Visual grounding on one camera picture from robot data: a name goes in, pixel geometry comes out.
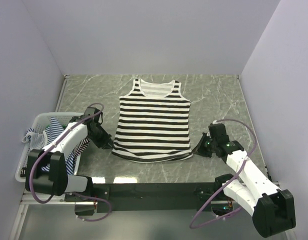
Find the black white striped tank top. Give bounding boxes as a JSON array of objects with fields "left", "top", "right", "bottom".
[{"left": 111, "top": 79, "right": 193, "bottom": 163}]

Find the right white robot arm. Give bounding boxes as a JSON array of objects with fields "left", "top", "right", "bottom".
[{"left": 193, "top": 120, "right": 296, "bottom": 238}]

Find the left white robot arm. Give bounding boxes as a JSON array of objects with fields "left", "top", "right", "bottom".
[{"left": 25, "top": 103, "right": 113, "bottom": 203}]

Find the blue white striped tank top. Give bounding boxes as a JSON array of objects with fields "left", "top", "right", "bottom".
[{"left": 21, "top": 117, "right": 77, "bottom": 175}]

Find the dark thin striped garment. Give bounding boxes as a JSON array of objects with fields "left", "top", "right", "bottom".
[{"left": 73, "top": 138, "right": 90, "bottom": 158}]

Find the white plastic laundry basket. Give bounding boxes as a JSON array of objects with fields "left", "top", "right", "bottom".
[{"left": 15, "top": 112, "right": 90, "bottom": 183}]

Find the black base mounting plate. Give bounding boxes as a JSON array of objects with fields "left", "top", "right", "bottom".
[{"left": 64, "top": 182, "right": 234, "bottom": 216}]

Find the aluminium rail frame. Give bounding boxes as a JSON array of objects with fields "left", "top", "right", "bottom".
[{"left": 20, "top": 190, "right": 294, "bottom": 239}]

